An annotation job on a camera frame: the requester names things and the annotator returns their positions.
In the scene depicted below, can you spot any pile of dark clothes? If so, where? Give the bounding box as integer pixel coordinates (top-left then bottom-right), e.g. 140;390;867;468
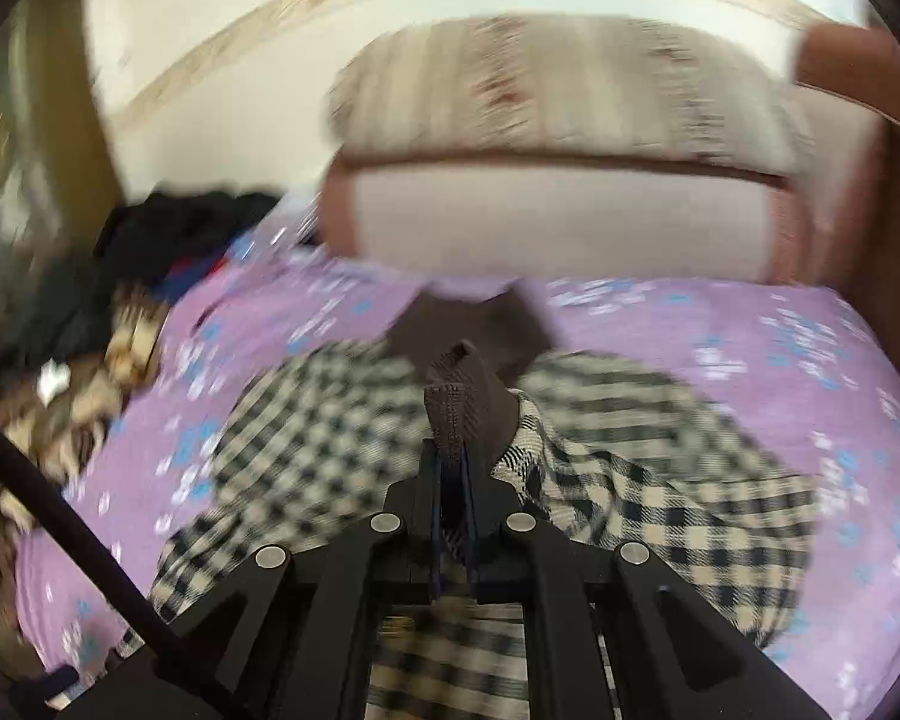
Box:
0;184;286;406

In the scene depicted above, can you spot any purple floral bed sheet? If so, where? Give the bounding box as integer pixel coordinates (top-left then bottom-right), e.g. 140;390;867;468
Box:
11;191;900;702

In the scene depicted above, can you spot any brown and white headboard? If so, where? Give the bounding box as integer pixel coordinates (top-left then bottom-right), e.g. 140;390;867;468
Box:
321;21;900;287

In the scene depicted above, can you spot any brown patterned cloth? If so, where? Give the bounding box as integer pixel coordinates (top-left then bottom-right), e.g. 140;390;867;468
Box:
0;281;172;533

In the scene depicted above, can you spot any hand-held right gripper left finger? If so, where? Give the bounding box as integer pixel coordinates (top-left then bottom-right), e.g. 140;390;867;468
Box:
163;444;451;720

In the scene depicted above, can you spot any striped beige pillow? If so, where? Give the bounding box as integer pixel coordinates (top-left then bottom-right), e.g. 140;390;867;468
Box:
326;13;803;175

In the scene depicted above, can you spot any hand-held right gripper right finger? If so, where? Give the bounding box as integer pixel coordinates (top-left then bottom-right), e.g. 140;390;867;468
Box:
454;447;833;720

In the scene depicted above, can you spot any checkered shirt with brown collar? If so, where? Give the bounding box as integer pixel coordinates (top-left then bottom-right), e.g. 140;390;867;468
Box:
116;285;818;720

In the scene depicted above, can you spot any black cable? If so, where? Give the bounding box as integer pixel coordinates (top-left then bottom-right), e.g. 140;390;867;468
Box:
0;412;252;720

